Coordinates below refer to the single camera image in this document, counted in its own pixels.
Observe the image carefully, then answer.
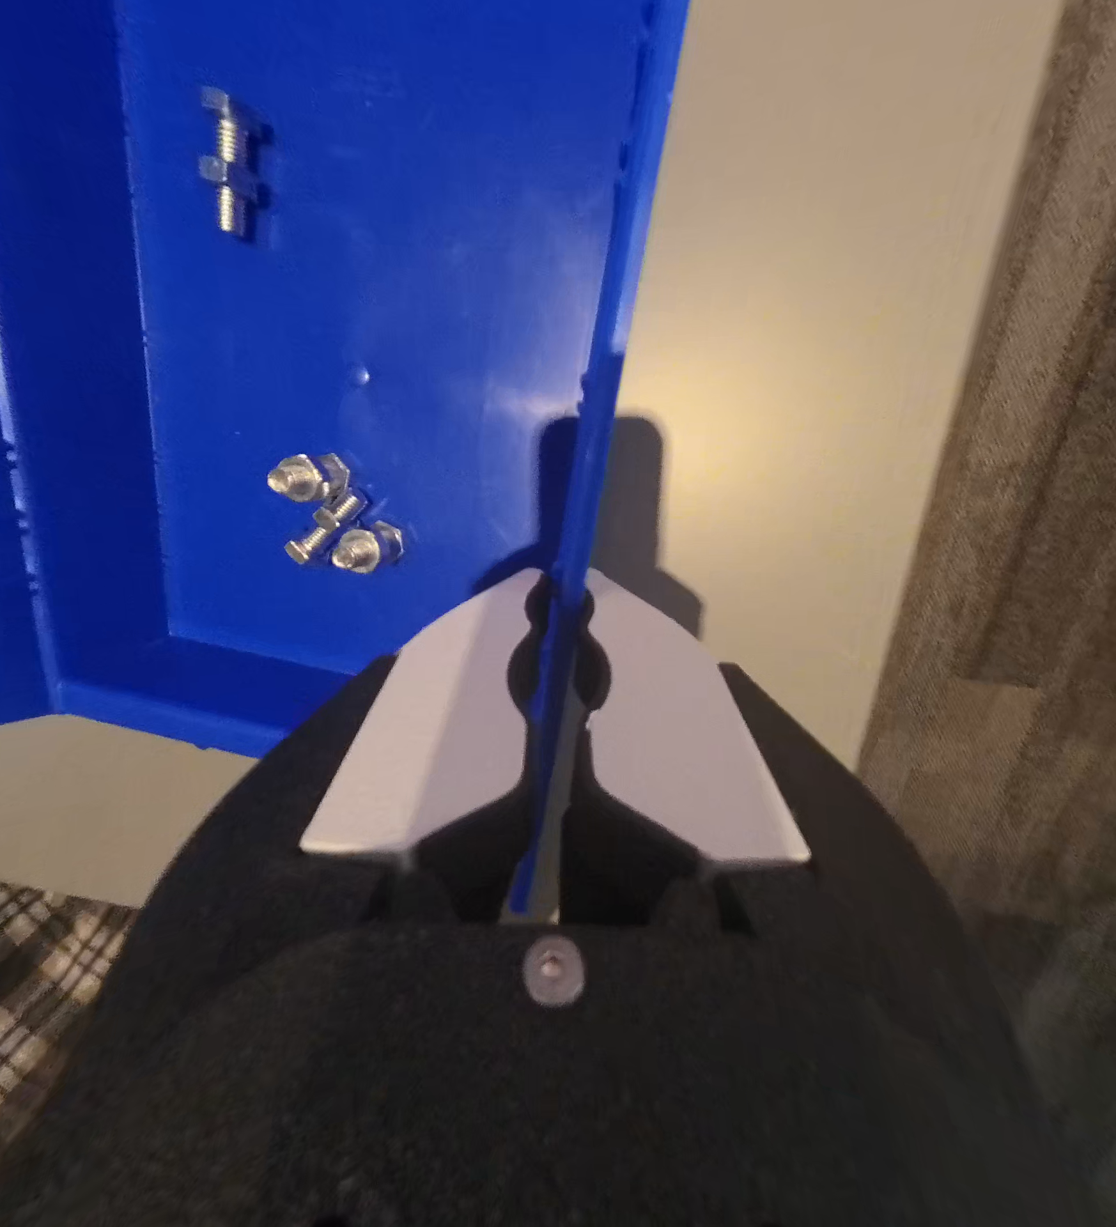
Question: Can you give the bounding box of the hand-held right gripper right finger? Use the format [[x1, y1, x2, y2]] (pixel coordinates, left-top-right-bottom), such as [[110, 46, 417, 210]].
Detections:
[[572, 568, 816, 869]]

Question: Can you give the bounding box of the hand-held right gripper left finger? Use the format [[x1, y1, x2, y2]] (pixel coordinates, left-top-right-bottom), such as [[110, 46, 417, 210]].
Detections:
[[297, 568, 553, 864]]

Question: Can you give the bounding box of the blue plastic bin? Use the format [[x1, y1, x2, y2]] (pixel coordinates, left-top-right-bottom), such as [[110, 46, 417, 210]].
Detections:
[[0, 0, 695, 922]]

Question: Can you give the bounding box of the silver hex bolt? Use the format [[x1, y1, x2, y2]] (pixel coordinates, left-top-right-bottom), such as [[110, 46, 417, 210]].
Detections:
[[200, 84, 265, 238]]

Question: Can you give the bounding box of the silver bolt with nut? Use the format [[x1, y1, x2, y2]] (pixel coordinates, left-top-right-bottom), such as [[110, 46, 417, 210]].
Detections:
[[330, 522, 407, 575], [268, 450, 357, 502], [287, 493, 370, 568]]

